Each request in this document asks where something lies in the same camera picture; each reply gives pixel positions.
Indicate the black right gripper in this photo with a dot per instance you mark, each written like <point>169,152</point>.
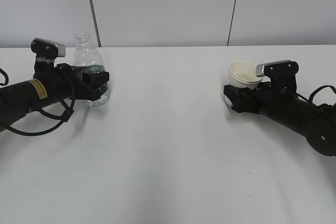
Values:
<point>266,98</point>

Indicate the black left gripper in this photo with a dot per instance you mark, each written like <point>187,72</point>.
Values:
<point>58,80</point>

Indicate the white paper cup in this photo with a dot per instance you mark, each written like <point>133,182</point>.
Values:
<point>242,74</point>

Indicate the clear green-label water bottle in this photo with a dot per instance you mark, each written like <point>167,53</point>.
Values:
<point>87,56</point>

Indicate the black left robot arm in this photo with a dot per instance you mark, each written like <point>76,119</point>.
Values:
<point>18,100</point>

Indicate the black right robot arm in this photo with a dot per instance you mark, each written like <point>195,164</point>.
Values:
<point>314,122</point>

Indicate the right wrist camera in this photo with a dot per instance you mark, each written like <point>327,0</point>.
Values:
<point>282,75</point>

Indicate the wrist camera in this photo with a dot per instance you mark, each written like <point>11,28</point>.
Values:
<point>282,75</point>
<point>47,51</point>

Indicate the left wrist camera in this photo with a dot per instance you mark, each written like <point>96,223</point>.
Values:
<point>47,51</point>

